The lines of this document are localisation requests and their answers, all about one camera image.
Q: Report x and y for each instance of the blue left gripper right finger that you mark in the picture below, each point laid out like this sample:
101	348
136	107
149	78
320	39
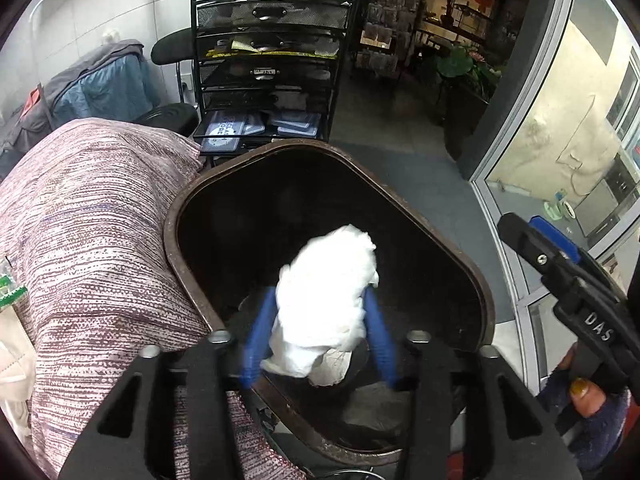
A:
381	344

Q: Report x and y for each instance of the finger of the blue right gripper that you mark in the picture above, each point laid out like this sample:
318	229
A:
557	238

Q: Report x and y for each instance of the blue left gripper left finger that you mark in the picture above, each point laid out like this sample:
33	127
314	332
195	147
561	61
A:
256	346

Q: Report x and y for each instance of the white tissue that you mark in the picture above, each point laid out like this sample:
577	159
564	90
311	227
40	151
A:
320	307

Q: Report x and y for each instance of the dark brown trash bin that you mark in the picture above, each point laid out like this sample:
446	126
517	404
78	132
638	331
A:
228	234

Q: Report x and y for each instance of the right hand in blue sleeve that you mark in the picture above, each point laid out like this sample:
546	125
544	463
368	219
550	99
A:
602	415

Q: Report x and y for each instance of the green potted plant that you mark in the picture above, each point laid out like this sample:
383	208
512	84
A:
467	66

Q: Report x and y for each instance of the pink striped bed cover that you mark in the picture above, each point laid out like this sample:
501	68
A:
82	222

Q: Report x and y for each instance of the black mesh drawer cart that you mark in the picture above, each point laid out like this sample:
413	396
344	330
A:
266	70

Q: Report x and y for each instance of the blue grey covered furniture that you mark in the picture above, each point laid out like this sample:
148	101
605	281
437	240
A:
113	81

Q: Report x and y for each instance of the black office chair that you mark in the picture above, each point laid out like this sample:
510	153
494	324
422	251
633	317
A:
180	117

